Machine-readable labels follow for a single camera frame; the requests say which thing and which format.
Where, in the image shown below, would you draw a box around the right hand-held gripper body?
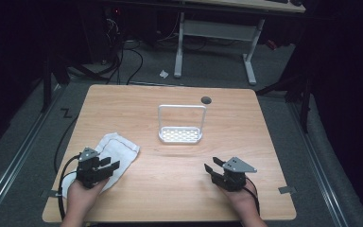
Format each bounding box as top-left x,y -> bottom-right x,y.
211,156 -> 258,192

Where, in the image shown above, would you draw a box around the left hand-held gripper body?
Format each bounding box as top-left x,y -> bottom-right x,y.
75,147 -> 110,189

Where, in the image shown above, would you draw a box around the white towel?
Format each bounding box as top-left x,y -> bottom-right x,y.
61,131 -> 141,200

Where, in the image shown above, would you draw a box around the white rack with handle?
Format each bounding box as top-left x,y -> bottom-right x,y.
157,104 -> 208,145

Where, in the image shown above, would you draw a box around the person's right hand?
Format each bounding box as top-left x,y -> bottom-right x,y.
220,187 -> 260,218

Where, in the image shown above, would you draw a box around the person's left hand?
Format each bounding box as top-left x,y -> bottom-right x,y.
66,179 -> 108,216

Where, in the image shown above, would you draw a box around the grey tape piece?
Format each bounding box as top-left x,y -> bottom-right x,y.
277,185 -> 298,195
39,188 -> 60,199

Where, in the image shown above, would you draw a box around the black stand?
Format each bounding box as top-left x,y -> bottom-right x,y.
254,74 -> 314,134
40,51 -> 108,114

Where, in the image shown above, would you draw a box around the black computer tower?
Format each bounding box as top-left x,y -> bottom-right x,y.
103,5 -> 125,64

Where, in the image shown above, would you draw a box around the white-legged background desk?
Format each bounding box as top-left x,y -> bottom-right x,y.
173,0 -> 306,86

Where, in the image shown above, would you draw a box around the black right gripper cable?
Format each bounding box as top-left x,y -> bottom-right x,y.
242,177 -> 261,216

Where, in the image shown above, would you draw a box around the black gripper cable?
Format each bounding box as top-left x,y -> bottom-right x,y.
242,177 -> 261,216
53,153 -> 80,221

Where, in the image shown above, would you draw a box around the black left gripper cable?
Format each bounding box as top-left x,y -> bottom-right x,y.
53,153 -> 80,221

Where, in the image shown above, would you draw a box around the metal floor rail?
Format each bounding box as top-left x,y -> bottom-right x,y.
287,100 -> 350,227
0,84 -> 68,223

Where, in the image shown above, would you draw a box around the black floor cables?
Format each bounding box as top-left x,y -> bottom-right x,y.
102,37 -> 145,86

